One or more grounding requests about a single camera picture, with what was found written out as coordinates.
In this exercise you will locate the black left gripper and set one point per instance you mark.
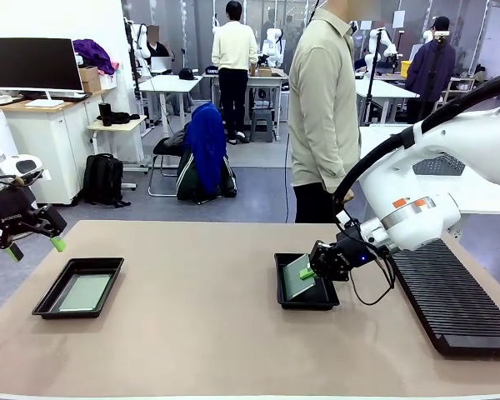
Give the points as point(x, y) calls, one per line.
point(8, 212)

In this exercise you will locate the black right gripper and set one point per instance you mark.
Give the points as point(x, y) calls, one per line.
point(354, 254)

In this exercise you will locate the green perforated circuit board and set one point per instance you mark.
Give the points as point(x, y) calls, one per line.
point(85, 291)
point(296, 279)

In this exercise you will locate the black ESD tray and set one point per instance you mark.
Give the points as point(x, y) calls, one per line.
point(316, 298)
point(79, 264)

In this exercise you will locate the blue jacket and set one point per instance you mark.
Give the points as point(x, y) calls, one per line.
point(204, 146)

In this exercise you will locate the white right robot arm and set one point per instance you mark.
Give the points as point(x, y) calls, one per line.
point(462, 146)

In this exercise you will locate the person right forearm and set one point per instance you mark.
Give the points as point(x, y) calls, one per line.
point(335, 162)

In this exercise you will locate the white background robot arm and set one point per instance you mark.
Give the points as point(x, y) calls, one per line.
point(143, 46)
point(377, 46)
point(273, 41)
point(441, 33)

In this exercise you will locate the person right hand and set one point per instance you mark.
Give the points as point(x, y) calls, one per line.
point(347, 196)

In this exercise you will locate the black backpack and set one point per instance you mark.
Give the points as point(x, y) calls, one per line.
point(104, 179)

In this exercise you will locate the small wooden side table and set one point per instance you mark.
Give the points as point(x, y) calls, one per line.
point(121, 126)

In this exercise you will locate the black tumbler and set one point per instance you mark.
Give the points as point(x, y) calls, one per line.
point(106, 114)

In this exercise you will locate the black cloth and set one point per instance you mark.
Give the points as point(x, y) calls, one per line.
point(125, 118)

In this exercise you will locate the black chair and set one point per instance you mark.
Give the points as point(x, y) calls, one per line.
point(158, 149)

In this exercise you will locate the dark green striped jacket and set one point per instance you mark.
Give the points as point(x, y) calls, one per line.
point(184, 179)

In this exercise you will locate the dark grey stool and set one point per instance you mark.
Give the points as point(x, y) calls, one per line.
point(261, 114)

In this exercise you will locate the black slotted rack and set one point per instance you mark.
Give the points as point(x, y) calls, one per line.
point(462, 312)

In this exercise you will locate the person in beige shirt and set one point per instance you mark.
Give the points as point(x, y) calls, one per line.
point(321, 104)

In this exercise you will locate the grey plastic basket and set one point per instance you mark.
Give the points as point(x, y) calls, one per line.
point(441, 166)

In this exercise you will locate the black computer monitor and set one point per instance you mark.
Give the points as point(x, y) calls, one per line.
point(33, 62)

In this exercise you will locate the grey jacket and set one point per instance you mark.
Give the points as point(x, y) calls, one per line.
point(177, 137)

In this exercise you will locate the white desk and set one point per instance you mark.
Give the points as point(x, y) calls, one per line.
point(383, 87)
point(271, 80)
point(171, 82)

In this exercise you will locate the purple cloth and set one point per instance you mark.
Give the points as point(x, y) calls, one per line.
point(91, 54)

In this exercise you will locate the black tripod pole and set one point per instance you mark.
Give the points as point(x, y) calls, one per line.
point(372, 75)

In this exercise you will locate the small cardboard box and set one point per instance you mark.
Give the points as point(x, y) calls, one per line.
point(264, 71)

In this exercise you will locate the yellow bin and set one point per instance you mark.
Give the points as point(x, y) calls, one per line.
point(406, 68)

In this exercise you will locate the grey laptop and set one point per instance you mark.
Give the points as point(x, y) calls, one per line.
point(161, 64)

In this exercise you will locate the black box white lettering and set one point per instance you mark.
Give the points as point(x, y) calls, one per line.
point(211, 70)

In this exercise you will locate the black cap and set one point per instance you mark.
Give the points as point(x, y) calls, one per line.
point(187, 74)

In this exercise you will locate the person in black top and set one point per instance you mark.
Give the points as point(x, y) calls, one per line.
point(158, 50)

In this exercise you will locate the white shelf unit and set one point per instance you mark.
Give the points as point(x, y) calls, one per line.
point(458, 85)

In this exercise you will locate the person in cream sweater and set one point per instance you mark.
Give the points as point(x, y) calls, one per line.
point(233, 46)

